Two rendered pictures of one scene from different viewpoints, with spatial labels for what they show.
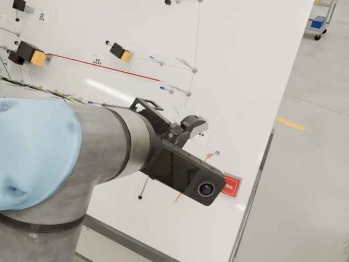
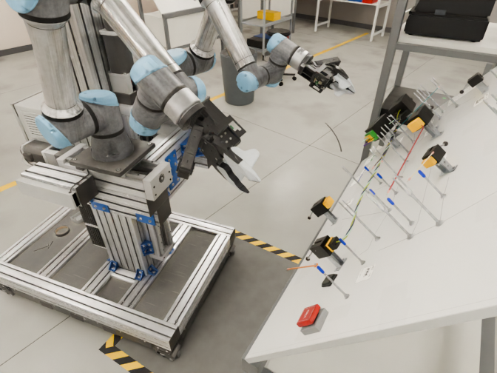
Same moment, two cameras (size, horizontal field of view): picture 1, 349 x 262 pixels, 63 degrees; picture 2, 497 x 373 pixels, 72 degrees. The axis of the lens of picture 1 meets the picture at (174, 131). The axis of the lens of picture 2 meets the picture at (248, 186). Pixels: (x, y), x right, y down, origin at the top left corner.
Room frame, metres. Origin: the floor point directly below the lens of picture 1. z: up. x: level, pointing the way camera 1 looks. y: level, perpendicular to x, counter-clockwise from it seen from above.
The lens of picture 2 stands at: (0.42, -0.62, 1.83)
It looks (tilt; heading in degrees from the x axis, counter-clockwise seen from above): 37 degrees down; 95
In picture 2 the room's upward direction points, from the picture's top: straight up
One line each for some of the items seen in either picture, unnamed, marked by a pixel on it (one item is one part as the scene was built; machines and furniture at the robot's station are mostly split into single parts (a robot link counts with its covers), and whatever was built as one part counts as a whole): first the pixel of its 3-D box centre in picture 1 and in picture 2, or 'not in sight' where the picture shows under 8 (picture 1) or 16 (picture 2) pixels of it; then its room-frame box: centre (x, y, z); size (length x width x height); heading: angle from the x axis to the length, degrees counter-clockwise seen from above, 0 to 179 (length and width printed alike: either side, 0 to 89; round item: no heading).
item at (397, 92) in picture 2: not in sight; (418, 107); (1.16, 1.09, 1.09); 0.35 x 0.33 x 0.07; 64
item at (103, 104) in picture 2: not in sight; (100, 110); (-0.18, 0.43, 1.33); 0.13 x 0.12 x 0.14; 61
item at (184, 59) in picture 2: not in sight; (176, 66); (-0.03, 0.92, 1.33); 0.13 x 0.12 x 0.14; 52
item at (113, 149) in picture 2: not in sight; (109, 139); (-0.17, 0.44, 1.21); 0.15 x 0.15 x 0.10
